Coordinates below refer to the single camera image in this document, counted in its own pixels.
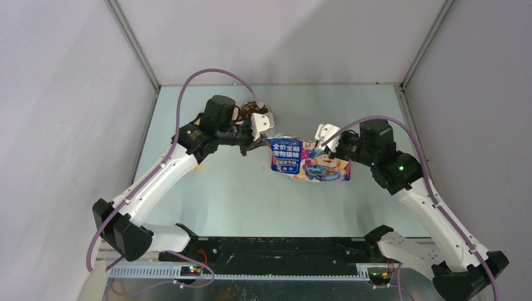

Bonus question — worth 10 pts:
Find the colourful cat food bag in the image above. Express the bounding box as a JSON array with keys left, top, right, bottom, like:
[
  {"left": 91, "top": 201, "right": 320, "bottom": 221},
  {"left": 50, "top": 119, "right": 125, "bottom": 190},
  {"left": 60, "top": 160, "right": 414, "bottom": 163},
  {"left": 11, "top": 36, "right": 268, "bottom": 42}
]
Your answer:
[{"left": 268, "top": 136, "right": 351, "bottom": 182}]

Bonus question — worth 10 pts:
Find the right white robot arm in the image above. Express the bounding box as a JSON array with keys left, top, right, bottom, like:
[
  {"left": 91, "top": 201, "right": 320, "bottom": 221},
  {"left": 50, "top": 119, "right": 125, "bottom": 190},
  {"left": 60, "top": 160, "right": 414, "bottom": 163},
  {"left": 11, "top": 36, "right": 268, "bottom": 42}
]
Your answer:
[{"left": 316, "top": 116, "right": 509, "bottom": 300}]

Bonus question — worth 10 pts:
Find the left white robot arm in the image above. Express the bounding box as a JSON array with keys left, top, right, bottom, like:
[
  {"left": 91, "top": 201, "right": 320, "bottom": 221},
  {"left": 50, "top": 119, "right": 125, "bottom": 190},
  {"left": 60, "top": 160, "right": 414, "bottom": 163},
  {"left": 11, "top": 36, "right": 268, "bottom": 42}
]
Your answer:
[{"left": 92, "top": 95, "right": 274, "bottom": 261}]

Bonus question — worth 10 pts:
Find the brown kibble pet food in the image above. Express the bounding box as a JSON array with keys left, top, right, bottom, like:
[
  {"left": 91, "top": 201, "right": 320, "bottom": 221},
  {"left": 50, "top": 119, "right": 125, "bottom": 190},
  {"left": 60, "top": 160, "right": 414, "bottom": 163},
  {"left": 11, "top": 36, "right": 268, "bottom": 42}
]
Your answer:
[{"left": 240, "top": 102, "right": 269, "bottom": 119}]

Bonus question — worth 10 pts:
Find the right steel bowl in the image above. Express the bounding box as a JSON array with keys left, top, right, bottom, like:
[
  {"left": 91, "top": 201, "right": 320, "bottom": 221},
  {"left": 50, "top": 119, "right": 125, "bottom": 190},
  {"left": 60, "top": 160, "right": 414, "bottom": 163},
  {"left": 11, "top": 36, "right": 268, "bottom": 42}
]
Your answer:
[{"left": 239, "top": 100, "right": 271, "bottom": 120}]

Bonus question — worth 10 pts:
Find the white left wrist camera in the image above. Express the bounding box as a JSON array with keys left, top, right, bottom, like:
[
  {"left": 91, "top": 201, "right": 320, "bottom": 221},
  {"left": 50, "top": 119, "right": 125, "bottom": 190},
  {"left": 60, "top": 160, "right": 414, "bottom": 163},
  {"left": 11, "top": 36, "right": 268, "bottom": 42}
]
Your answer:
[{"left": 250, "top": 112, "right": 275, "bottom": 141}]

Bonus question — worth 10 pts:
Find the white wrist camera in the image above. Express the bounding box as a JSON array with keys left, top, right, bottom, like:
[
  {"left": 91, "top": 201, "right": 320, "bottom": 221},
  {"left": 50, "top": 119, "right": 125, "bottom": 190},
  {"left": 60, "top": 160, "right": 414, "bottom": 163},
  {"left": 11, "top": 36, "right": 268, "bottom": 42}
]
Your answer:
[
  {"left": 250, "top": 112, "right": 275, "bottom": 141},
  {"left": 314, "top": 124, "right": 341, "bottom": 152}
]

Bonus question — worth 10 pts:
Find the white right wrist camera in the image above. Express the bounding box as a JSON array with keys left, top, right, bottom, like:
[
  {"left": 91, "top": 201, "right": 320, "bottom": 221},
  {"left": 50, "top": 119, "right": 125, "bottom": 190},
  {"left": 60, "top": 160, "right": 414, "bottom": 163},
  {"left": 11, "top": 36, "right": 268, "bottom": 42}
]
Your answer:
[{"left": 314, "top": 124, "right": 341, "bottom": 152}]

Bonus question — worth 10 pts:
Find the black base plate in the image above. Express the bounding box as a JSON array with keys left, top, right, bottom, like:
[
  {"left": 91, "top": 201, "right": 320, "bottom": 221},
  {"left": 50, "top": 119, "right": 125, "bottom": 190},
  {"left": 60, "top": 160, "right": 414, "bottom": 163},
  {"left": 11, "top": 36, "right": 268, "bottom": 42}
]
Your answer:
[{"left": 182, "top": 236, "right": 394, "bottom": 275}]

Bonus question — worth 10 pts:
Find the aluminium corner post right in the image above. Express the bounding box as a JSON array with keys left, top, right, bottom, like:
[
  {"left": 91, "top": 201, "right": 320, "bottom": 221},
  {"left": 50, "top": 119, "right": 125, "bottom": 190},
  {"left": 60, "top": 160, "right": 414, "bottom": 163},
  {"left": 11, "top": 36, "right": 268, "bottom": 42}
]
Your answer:
[{"left": 401, "top": 0, "right": 456, "bottom": 90}]

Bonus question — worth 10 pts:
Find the aluminium corner post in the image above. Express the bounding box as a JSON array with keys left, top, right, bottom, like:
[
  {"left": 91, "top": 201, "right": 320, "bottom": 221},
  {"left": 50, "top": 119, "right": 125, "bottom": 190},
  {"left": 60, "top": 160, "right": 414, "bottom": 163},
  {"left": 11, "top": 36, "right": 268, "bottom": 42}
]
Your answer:
[
  {"left": 104, "top": 0, "right": 161, "bottom": 93},
  {"left": 401, "top": 0, "right": 456, "bottom": 90}
]

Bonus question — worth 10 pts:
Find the grey slotted cable duct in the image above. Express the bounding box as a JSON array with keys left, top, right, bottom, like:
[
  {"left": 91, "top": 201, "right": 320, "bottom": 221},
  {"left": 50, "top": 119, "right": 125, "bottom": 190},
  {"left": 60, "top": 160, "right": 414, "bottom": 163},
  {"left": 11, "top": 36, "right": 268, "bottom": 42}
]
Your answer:
[{"left": 109, "top": 264, "right": 370, "bottom": 281}]

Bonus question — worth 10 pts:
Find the aluminium corner post left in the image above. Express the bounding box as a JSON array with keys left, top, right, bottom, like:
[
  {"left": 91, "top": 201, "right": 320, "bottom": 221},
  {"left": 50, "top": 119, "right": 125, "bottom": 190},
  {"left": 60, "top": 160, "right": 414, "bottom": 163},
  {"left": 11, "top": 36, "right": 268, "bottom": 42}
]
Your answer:
[{"left": 104, "top": 0, "right": 161, "bottom": 93}]

